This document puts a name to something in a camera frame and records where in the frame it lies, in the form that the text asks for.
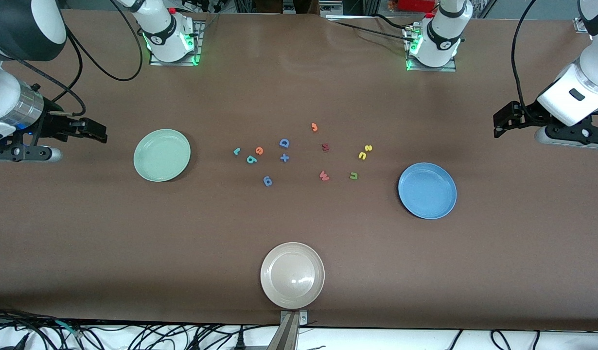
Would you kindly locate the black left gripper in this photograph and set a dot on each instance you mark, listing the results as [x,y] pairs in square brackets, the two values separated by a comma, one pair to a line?
[521,116]

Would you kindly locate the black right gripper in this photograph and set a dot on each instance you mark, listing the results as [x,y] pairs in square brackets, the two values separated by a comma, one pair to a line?
[52,125]

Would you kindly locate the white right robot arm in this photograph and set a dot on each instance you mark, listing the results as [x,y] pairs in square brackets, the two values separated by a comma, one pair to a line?
[167,36]

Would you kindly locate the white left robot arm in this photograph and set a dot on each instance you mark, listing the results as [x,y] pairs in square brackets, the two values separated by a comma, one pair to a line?
[442,41]

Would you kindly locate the pale green plate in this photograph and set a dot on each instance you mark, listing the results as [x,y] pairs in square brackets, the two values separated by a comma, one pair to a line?
[162,155]

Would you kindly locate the blue plate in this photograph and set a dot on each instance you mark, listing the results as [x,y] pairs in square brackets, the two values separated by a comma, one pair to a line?
[427,190]

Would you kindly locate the brown table cover sheet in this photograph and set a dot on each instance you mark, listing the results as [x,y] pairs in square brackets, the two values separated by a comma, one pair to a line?
[133,243]

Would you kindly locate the red box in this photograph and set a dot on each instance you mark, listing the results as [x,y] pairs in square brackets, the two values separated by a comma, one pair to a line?
[415,5]

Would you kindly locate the blue foam digit nine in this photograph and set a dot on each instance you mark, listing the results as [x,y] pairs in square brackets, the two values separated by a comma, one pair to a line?
[270,183]

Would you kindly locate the red foam letter W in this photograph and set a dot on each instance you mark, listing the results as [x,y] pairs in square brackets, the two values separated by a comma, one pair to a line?
[324,177]

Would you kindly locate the beige plate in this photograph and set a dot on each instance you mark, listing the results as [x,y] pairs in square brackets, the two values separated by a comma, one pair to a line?
[292,275]

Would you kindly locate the aluminium table frame rail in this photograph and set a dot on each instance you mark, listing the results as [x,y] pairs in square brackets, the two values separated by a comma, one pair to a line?
[581,24]

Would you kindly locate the aluminium profile with bracket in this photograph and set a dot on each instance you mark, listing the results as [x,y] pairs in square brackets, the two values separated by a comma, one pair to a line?
[287,335]

